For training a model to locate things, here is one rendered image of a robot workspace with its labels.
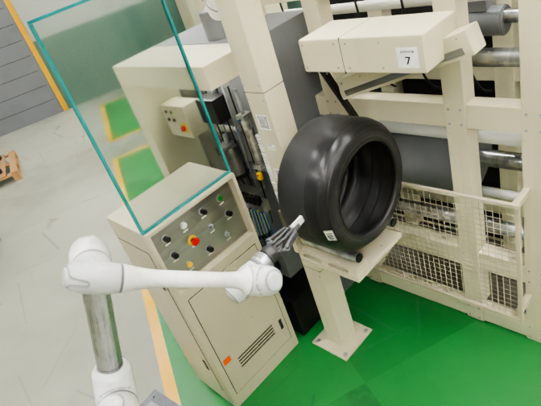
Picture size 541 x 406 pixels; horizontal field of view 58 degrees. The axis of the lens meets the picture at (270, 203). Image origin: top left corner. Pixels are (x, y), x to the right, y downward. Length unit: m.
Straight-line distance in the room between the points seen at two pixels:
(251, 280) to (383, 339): 1.54
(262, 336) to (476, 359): 1.17
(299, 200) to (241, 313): 0.95
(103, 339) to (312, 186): 0.99
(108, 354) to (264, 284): 0.71
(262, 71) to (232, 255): 0.97
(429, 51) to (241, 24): 0.73
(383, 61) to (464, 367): 1.70
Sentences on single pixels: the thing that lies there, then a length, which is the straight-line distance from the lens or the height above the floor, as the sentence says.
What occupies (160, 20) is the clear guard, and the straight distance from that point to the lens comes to 2.20.
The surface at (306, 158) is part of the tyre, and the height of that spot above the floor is 1.43.
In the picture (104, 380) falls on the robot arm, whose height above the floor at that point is 1.00.
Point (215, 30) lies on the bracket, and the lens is 2.69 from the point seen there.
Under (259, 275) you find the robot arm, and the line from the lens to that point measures 1.68.
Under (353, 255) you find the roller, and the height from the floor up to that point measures 0.92.
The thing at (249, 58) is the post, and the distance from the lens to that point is 2.11.
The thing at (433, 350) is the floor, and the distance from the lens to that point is 3.00.
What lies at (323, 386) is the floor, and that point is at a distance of 2.95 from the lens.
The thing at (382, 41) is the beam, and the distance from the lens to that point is 1.98.
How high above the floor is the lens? 2.32
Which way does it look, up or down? 31 degrees down
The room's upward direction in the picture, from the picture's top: 19 degrees counter-clockwise
